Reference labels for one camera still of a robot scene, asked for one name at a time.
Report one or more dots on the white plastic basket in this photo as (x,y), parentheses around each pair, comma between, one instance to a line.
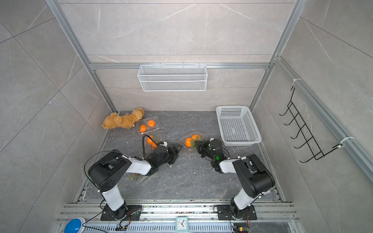
(237,126)

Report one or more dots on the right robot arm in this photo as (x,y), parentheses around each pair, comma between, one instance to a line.
(253,175)

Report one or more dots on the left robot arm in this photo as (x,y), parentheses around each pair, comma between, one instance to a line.
(107,172)

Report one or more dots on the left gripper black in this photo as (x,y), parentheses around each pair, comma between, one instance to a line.
(175,154)

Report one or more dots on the brown teddy bear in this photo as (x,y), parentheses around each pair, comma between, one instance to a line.
(127,121)

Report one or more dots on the black wall hook rack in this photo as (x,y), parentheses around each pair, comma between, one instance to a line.
(304,132)

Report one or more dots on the leafy twin oranges container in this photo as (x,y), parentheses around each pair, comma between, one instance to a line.
(189,142)
(136,177)

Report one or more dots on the orange in far container right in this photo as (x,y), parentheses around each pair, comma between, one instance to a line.
(151,123)

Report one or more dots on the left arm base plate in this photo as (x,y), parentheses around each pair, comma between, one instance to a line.
(127,211)

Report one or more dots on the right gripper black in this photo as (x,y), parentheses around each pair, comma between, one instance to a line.
(201,147)

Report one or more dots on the small white clock front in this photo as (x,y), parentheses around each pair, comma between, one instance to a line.
(181,224)

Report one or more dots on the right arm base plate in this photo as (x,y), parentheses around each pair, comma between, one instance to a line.
(229,212)

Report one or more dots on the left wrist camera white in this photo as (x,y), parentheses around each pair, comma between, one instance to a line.
(162,143)

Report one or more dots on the blue round button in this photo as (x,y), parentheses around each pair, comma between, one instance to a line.
(75,225)

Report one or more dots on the orange in far container left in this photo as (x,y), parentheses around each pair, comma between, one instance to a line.
(143,129)

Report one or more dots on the white wire wall basket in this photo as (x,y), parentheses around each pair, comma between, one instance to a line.
(155,78)

